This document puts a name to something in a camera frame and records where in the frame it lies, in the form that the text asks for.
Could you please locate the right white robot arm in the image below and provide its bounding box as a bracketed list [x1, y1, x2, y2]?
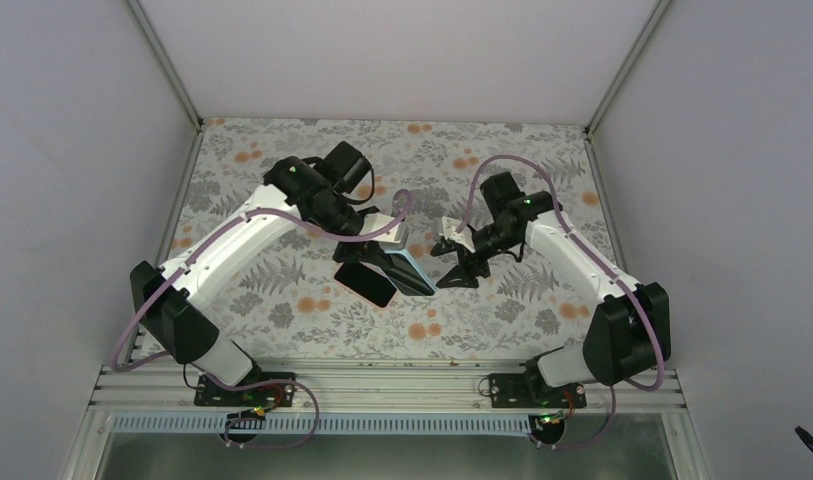
[432, 173, 670, 407]

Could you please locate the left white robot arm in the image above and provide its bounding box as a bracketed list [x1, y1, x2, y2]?
[130, 141, 436, 405]

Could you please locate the phone in pink case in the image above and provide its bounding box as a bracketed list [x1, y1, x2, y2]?
[334, 262, 398, 308]

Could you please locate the floral patterned table mat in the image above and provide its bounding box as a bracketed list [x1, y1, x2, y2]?
[170, 118, 613, 360]

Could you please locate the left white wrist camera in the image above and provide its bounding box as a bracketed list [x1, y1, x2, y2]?
[360, 213, 409, 250]

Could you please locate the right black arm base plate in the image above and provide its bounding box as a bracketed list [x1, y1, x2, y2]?
[485, 373, 587, 409]

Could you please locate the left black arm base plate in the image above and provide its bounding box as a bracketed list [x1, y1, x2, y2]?
[193, 375, 295, 410]

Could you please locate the aluminium mounting rail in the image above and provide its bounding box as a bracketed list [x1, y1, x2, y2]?
[89, 359, 687, 414]

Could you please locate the slotted grey cable duct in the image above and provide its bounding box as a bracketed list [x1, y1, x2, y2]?
[110, 412, 565, 438]

